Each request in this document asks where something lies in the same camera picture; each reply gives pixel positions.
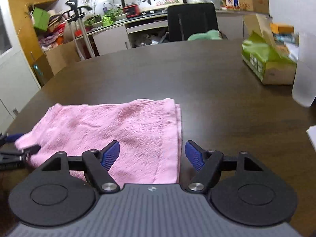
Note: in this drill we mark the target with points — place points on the large cardboard box left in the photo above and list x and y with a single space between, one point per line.
56 59

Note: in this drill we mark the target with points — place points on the green paper bag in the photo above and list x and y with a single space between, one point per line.
40 19

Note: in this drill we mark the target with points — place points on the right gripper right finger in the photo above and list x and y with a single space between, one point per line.
207 165

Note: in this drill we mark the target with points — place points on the black office chair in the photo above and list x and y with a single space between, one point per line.
187 19

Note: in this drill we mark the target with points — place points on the green tissue box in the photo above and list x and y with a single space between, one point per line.
261 54

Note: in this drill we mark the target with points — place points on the green cushion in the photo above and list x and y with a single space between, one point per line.
210 35

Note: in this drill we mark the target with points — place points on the translucent plastic cup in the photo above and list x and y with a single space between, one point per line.
303 91

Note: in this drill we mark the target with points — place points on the white side counter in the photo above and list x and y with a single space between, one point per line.
126 34

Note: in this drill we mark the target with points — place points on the red blender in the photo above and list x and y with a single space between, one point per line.
130 8

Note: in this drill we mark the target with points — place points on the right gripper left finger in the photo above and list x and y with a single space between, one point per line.
97 165

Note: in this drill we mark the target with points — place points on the black crutches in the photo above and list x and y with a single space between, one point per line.
74 19

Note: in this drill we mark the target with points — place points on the orange box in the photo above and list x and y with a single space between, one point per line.
278 28

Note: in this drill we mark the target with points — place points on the pink towel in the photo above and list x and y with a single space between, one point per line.
149 134

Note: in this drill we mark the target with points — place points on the potted green plants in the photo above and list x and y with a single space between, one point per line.
103 13

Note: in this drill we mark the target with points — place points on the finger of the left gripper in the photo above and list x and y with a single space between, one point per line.
32 150
13 137

